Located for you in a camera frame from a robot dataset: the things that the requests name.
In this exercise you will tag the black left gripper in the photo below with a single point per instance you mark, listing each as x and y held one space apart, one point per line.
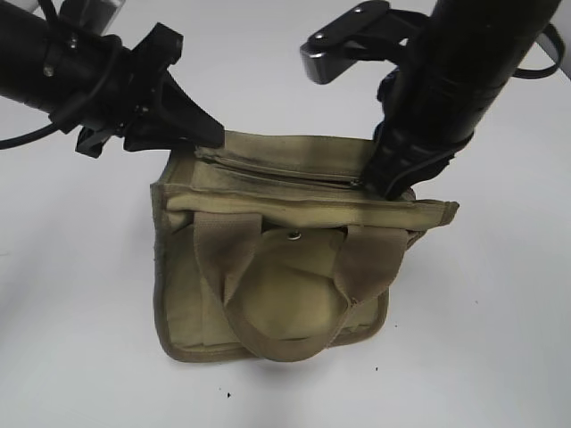
135 98

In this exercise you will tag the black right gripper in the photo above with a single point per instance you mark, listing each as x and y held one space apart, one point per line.
408 147

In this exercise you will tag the olive yellow canvas bag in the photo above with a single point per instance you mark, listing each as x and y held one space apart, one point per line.
266 248

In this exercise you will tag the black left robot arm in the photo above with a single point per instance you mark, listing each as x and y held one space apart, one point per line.
63 64

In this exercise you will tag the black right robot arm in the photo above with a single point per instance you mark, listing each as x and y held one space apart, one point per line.
452 72

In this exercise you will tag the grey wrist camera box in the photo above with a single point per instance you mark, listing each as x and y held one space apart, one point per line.
371 31

